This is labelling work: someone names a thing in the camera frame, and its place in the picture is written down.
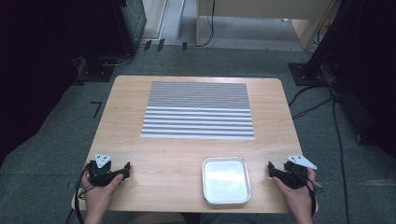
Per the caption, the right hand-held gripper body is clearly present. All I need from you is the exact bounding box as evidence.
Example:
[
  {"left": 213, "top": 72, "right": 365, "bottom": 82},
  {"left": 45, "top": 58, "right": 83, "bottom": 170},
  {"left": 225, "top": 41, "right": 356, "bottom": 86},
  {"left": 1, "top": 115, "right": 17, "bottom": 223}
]
[{"left": 280, "top": 154, "right": 318, "bottom": 190}]

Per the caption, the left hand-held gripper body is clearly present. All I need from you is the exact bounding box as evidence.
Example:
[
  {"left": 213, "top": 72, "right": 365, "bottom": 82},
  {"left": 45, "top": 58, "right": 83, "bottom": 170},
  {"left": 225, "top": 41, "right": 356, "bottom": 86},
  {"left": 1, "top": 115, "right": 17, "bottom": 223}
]
[{"left": 87, "top": 153, "right": 125, "bottom": 188}]

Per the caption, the person's right hand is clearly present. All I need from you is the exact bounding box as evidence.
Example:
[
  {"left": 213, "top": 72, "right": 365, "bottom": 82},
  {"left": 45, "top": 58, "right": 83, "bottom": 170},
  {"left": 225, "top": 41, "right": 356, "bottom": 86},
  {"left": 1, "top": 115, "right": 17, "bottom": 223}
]
[{"left": 272, "top": 167, "right": 319, "bottom": 217}]

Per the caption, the person's left hand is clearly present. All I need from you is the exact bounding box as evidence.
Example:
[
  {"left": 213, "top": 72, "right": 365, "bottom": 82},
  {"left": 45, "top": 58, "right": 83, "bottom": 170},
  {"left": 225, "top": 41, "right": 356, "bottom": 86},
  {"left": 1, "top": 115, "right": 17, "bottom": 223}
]
[{"left": 80, "top": 173, "right": 125, "bottom": 217}]

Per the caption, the silver metal tray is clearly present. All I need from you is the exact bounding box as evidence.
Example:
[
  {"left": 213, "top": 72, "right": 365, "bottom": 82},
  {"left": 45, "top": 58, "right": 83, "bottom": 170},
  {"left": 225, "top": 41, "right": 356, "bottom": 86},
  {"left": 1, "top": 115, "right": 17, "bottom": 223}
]
[{"left": 201, "top": 156, "right": 252, "bottom": 206}]

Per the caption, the grey striped placemat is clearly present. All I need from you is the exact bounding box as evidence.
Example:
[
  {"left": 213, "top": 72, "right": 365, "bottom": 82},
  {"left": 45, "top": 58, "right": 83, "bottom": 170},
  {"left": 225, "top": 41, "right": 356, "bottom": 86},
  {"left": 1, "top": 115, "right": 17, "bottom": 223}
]
[{"left": 140, "top": 80, "right": 256, "bottom": 141}]

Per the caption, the black curtain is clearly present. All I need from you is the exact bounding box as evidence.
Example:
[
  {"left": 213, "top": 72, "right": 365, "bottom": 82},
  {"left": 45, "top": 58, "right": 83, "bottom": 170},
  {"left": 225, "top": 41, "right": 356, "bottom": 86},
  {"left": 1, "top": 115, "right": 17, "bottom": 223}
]
[
  {"left": 323, "top": 0, "right": 396, "bottom": 160},
  {"left": 0, "top": 0, "right": 125, "bottom": 169}
]

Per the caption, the dark glass cabinet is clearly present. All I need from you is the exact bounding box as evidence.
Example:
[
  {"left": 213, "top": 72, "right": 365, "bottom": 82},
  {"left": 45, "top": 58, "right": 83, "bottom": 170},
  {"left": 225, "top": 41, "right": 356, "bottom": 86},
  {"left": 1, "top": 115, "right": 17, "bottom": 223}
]
[{"left": 119, "top": 0, "right": 148, "bottom": 56}]

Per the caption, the light wooden cabinet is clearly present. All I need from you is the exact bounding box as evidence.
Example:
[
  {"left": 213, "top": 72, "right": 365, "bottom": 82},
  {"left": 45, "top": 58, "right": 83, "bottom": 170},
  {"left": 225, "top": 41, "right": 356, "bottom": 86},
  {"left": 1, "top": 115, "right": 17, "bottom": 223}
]
[{"left": 195, "top": 0, "right": 341, "bottom": 51}]

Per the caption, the right hand-held gripper cable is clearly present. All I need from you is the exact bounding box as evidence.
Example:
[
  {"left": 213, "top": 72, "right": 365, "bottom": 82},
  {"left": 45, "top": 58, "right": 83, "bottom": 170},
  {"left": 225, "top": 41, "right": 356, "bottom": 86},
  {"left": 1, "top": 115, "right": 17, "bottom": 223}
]
[{"left": 288, "top": 161, "right": 324, "bottom": 217}]

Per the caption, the hand-held gripper cable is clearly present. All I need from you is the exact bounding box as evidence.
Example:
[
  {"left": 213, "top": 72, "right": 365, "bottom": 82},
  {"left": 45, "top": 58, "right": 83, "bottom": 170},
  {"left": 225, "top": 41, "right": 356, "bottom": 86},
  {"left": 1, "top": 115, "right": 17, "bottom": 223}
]
[
  {"left": 64, "top": 162, "right": 94, "bottom": 224},
  {"left": 288, "top": 161, "right": 324, "bottom": 217}
]

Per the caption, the left hand-held gripper cable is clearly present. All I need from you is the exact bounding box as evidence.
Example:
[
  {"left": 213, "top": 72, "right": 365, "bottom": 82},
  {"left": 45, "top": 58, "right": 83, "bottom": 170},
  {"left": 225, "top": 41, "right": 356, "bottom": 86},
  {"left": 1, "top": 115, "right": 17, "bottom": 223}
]
[{"left": 64, "top": 162, "right": 94, "bottom": 224}]

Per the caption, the long black floor cable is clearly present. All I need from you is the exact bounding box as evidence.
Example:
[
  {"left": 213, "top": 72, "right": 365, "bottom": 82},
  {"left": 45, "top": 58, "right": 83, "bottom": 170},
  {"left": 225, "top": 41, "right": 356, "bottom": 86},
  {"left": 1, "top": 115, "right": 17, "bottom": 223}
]
[{"left": 330, "top": 88, "right": 352, "bottom": 224}]

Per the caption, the forked black floor cable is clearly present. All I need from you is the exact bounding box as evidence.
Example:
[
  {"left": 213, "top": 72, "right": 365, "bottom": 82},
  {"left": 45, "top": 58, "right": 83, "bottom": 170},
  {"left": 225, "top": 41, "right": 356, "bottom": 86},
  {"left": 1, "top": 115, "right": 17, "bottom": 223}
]
[{"left": 288, "top": 85, "right": 334, "bottom": 121}]

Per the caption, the black stand with base plate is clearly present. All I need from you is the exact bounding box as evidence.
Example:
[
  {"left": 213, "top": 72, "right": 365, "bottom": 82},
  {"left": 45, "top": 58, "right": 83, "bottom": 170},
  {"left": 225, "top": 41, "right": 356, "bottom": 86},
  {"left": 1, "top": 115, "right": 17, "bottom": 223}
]
[
  {"left": 74, "top": 0, "right": 138, "bottom": 84},
  {"left": 288, "top": 0, "right": 362, "bottom": 88}
]

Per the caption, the hanging black cable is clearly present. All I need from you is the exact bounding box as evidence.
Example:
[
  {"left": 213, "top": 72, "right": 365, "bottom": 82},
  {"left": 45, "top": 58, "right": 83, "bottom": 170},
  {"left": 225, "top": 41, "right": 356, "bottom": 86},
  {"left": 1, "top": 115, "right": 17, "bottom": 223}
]
[{"left": 197, "top": 0, "right": 217, "bottom": 49}]

